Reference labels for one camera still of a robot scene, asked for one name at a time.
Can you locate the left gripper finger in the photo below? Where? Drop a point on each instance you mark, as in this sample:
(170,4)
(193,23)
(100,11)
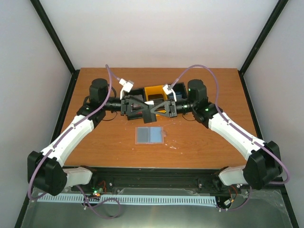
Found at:
(136,112)
(136,103)

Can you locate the left black frame post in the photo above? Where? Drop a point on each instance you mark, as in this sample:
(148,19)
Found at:
(39,9)

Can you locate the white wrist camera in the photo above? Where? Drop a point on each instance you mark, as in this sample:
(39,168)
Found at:
(169,91)
(126,87)

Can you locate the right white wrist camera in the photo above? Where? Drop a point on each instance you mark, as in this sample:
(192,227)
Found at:
(169,91)

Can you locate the right black frame post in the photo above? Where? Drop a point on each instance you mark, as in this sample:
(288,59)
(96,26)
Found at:
(275,14)

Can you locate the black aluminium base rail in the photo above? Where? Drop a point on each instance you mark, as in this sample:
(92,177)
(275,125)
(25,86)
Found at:
(205,181)

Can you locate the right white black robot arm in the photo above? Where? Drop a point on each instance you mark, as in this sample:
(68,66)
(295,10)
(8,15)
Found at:
(263,164)

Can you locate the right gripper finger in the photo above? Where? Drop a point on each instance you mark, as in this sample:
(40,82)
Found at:
(163,106)
(162,113)

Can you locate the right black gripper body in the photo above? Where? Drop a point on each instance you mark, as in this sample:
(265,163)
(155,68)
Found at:
(191,105)

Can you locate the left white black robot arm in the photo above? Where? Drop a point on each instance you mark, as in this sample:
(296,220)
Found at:
(45,168)

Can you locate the black credit card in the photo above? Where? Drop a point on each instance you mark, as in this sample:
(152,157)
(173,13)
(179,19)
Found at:
(148,116)
(142,134)

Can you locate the black card bin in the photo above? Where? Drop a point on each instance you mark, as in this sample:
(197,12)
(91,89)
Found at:
(138,93)
(181,86)

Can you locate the black frame post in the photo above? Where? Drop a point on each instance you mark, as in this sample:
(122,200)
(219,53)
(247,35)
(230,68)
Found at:
(275,14)
(39,9)

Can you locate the blue card stack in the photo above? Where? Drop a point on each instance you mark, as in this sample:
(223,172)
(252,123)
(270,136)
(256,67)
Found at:
(179,94)

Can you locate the right connector with wires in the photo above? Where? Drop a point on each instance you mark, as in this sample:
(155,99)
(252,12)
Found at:
(233,192)

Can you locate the yellow card bin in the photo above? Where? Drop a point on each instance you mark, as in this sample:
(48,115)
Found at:
(150,90)

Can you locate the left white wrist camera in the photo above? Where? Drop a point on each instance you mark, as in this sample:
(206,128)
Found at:
(126,87)

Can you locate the light blue slotted cable duct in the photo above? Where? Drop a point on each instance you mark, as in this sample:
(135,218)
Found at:
(148,200)

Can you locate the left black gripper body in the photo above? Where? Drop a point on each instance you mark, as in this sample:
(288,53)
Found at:
(123,109)

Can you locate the left controller board with wires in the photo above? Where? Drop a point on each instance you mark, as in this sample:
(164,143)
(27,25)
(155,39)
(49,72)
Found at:
(100,189)

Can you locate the pink leather card holder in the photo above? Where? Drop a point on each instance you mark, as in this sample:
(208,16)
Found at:
(156,135)

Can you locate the black card stack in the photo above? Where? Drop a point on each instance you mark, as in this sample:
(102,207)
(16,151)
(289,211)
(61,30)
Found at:
(156,97)

